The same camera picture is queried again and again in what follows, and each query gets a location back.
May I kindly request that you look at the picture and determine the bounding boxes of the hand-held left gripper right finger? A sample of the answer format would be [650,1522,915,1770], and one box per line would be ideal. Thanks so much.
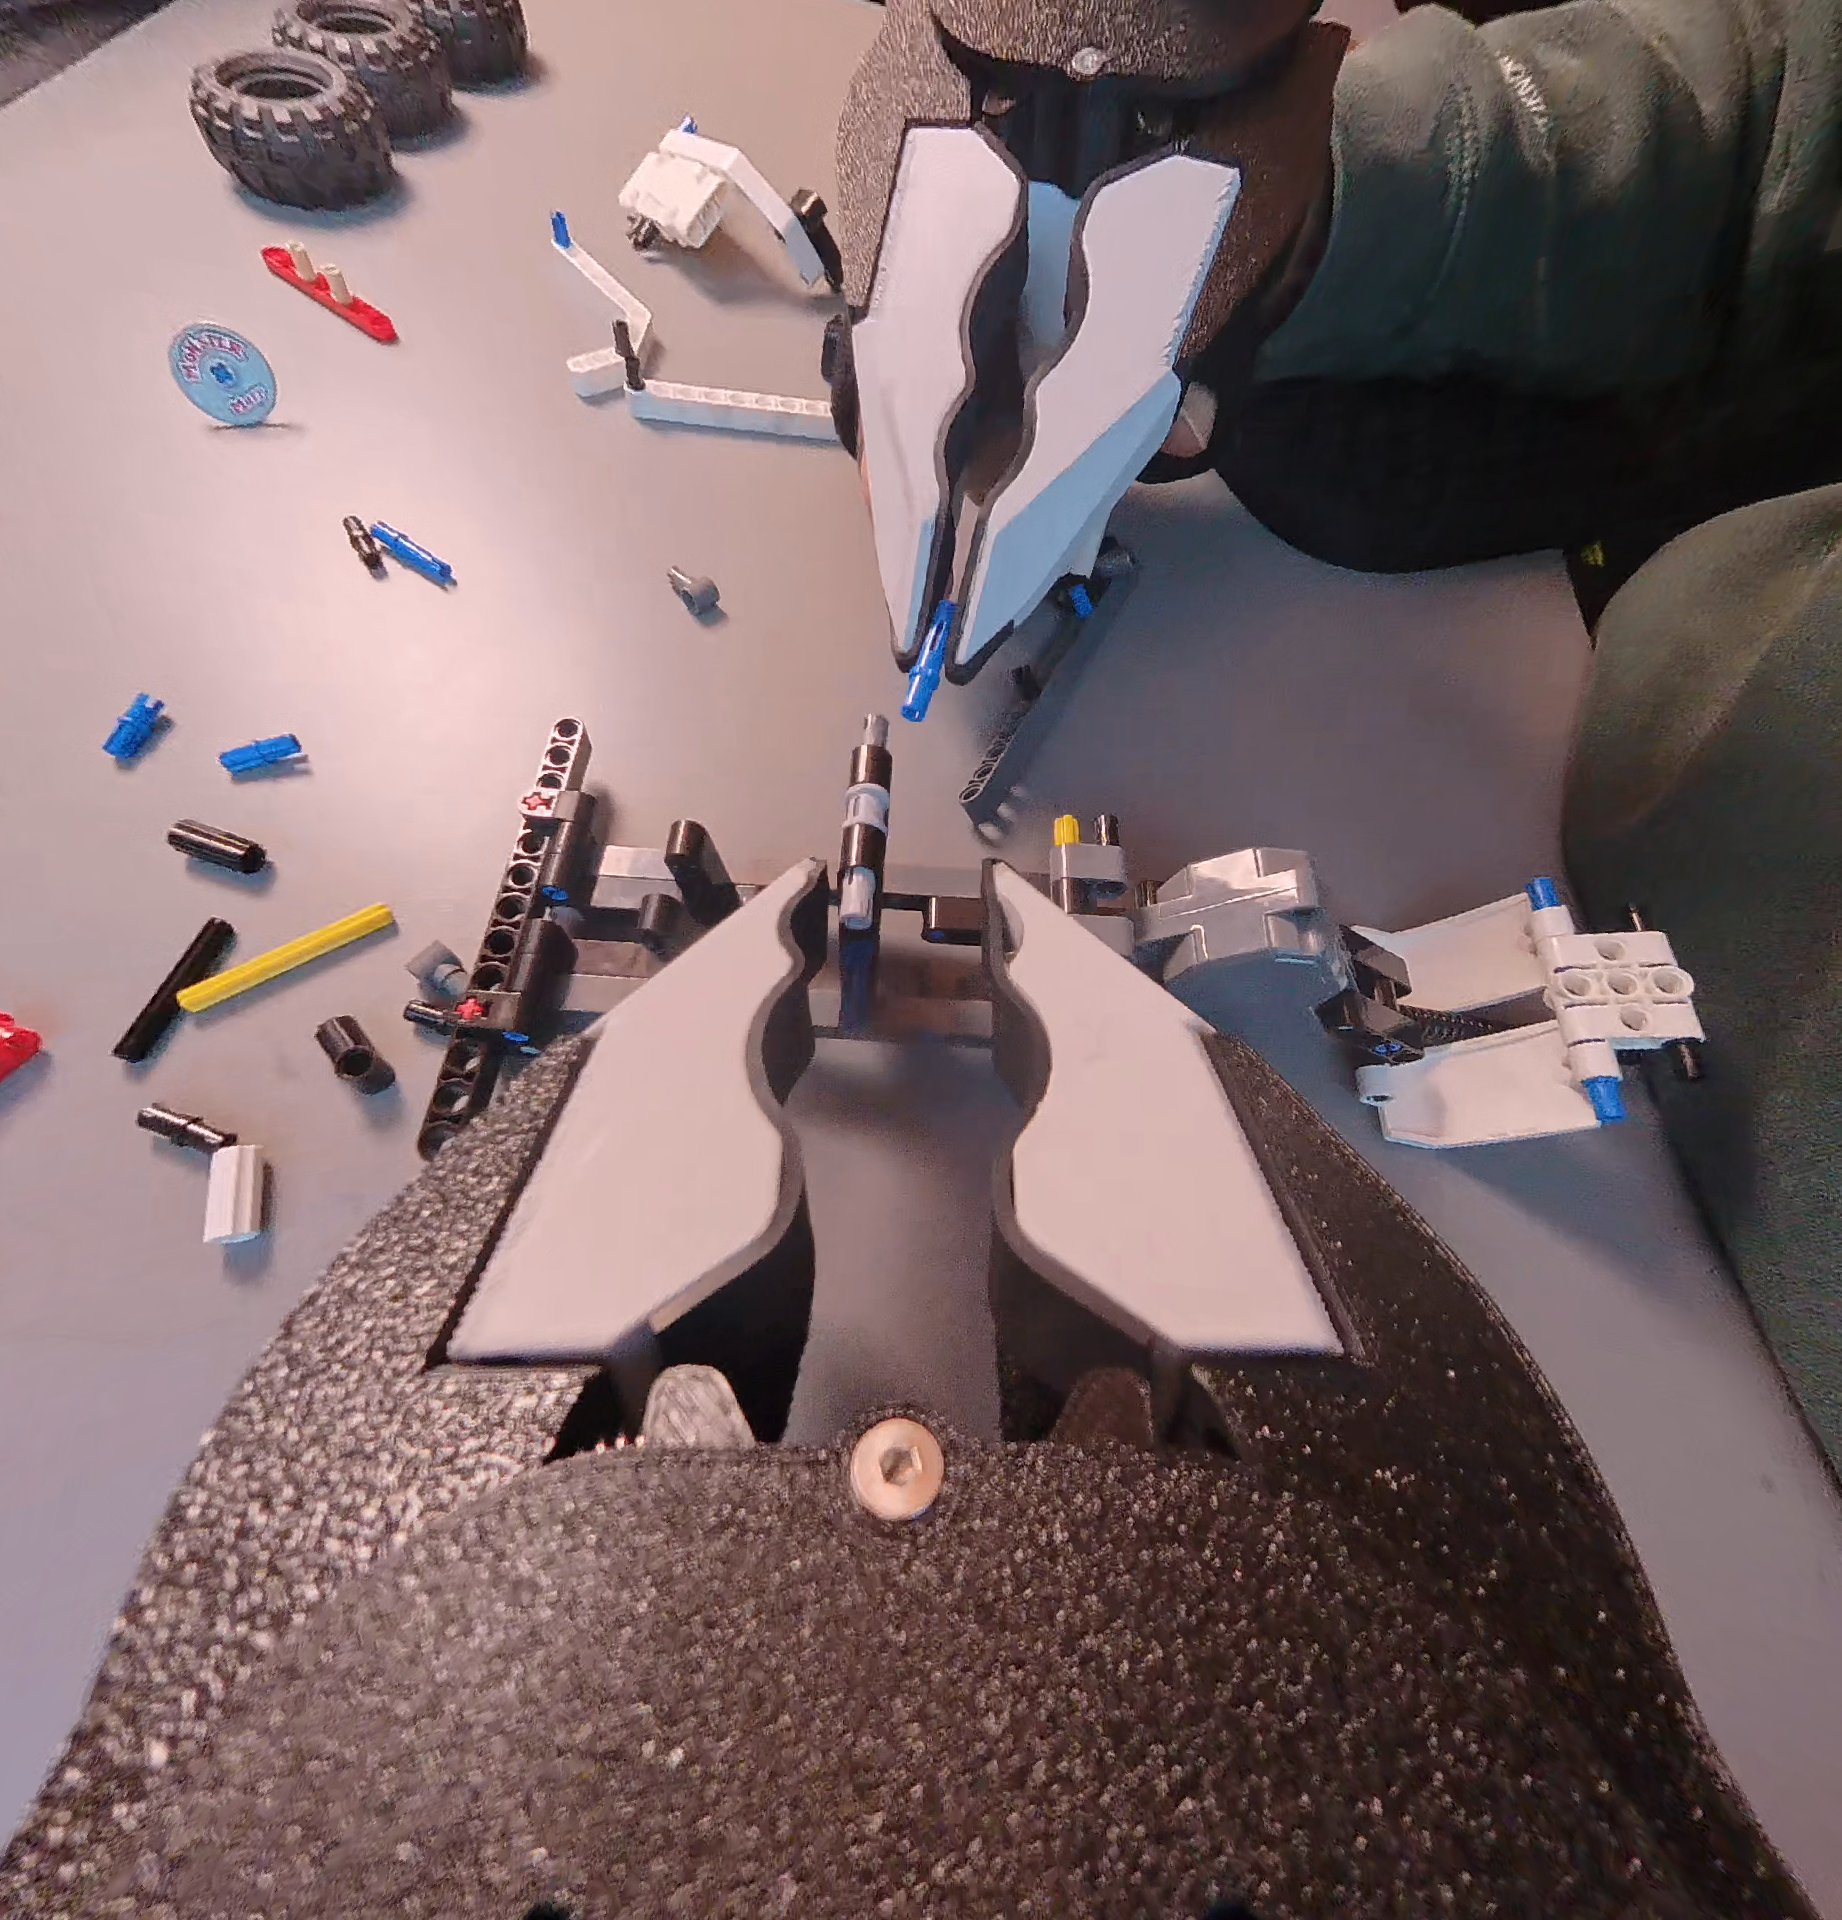
[981,865,1345,1441]

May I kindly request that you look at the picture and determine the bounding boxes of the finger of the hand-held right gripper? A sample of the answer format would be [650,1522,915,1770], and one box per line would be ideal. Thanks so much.
[845,129,1032,675]
[954,161,1245,682]

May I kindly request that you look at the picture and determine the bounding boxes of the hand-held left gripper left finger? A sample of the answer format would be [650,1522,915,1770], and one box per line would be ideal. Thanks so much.
[443,865,836,1448]

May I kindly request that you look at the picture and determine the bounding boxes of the toy brick vehicle chassis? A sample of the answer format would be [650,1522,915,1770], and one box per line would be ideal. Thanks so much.
[415,717,1710,1158]

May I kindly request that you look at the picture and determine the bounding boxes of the grey toy brick beam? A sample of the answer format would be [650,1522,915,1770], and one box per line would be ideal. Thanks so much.
[962,542,1142,835]

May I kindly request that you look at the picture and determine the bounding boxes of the grey desk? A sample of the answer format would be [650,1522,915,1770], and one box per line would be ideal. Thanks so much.
[0,0,1842,1920]

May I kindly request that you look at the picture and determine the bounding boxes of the white straight toy brick beam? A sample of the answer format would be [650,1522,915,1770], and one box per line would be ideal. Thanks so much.
[624,382,843,447]

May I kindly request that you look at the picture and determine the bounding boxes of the white toy brick part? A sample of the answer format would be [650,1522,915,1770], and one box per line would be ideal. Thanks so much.
[622,118,843,289]

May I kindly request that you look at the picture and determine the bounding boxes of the white bent toy brick beam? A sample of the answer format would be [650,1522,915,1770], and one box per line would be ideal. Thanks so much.
[552,207,657,401]

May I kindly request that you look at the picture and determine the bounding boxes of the yellow toy brick axle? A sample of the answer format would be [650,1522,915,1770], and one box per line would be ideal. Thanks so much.
[180,909,397,1016]

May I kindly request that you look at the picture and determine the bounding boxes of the black toy brick axle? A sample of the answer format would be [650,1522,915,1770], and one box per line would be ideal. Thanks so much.
[114,918,241,1062]

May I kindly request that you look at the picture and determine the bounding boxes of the black toy rubber tire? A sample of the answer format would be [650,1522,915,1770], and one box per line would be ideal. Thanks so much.
[410,0,530,81]
[187,53,397,207]
[271,0,453,141]

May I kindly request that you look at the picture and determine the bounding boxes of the red thin toy brick plate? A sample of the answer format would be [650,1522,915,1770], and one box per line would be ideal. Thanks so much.
[259,244,397,344]

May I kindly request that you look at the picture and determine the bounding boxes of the person's green sweater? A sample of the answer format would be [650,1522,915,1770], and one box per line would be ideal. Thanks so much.
[1560,471,1842,1513]

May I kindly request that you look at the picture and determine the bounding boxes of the round blue printed disc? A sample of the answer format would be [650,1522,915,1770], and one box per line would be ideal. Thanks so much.
[163,320,279,429]

